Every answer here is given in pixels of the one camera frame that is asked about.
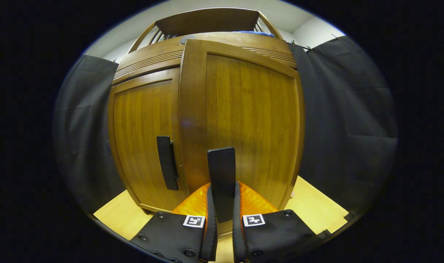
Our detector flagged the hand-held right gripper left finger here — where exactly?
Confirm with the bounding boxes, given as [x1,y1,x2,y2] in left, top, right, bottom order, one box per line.
[130,183,219,263]

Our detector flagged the black backdrop cloth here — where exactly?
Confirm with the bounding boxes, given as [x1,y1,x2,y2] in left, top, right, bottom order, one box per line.
[53,35,398,216]

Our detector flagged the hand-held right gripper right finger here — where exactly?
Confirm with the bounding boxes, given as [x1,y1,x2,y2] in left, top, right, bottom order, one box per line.
[232,182,323,263]

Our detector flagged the wooden double-door shoe cabinet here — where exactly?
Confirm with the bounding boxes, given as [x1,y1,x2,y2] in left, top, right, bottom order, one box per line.
[107,7,306,216]

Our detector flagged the wooden shoe cabinet door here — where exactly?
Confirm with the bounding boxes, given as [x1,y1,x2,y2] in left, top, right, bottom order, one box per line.
[108,68,190,212]
[178,38,306,234]

